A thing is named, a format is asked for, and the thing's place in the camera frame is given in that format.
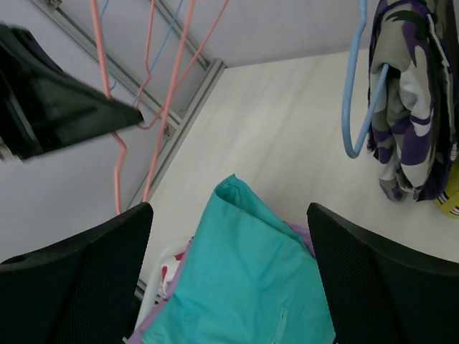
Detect teal trousers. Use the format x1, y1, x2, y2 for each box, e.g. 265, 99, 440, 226
141, 174, 336, 344

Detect white plastic basket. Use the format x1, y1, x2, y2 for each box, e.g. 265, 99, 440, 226
128, 237, 194, 343

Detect blue hanger under camouflage trousers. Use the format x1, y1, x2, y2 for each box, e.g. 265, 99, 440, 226
340, 0, 390, 159

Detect olive yellow trousers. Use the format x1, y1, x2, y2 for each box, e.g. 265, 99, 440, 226
434, 191, 459, 219

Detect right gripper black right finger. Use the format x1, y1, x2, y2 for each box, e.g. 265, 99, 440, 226
307, 203, 458, 343

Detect pink wire hanger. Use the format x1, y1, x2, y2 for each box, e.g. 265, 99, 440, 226
88, 0, 157, 216

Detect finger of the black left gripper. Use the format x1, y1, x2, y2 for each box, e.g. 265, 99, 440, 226
1, 24, 143, 161

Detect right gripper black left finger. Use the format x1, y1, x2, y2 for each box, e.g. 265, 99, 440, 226
1, 202, 153, 343

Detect purple grey camouflage trousers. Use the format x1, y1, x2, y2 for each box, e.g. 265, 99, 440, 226
367, 1, 458, 201

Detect lilac purple trousers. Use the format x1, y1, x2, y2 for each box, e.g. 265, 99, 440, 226
123, 221, 316, 344

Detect left aluminium frame posts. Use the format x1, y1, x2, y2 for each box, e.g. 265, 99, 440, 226
30, 0, 227, 211

